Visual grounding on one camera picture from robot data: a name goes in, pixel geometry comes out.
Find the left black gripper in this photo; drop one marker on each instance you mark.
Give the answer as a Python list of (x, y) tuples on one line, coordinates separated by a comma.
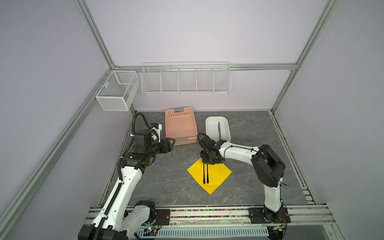
[(165, 145)]

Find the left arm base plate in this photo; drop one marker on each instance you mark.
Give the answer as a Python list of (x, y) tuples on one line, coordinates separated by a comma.
[(162, 217)]

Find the pink plastic basket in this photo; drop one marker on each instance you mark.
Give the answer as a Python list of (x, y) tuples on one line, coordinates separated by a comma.
[(181, 126)]

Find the purple black spoon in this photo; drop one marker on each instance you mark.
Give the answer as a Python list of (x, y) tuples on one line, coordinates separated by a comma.
[(204, 174)]

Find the white mesh wall box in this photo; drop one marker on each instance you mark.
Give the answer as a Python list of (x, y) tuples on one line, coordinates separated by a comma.
[(118, 91)]

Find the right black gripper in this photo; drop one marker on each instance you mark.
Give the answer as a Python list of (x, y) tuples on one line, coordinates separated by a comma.
[(204, 160)]

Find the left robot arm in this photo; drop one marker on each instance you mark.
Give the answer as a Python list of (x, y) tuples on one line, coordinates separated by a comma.
[(113, 222)]

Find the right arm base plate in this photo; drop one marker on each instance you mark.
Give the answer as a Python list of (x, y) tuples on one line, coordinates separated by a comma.
[(265, 216)]

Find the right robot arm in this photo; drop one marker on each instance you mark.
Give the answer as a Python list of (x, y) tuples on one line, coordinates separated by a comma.
[(267, 164)]

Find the white wire wall shelf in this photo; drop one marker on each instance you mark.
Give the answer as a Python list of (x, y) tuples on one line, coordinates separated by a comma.
[(186, 78)]

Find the purple black knife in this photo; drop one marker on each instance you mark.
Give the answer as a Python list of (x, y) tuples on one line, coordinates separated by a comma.
[(219, 130)]

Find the white oval tray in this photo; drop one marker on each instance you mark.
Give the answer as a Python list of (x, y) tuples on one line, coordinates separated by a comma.
[(217, 128)]

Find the aluminium front rail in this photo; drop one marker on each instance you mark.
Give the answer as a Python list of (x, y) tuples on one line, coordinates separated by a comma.
[(231, 216)]

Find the yellow paper napkin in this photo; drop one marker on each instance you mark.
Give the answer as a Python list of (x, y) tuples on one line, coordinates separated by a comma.
[(218, 173)]

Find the white vented cable duct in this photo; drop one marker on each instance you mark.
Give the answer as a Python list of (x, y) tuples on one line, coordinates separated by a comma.
[(203, 233)]

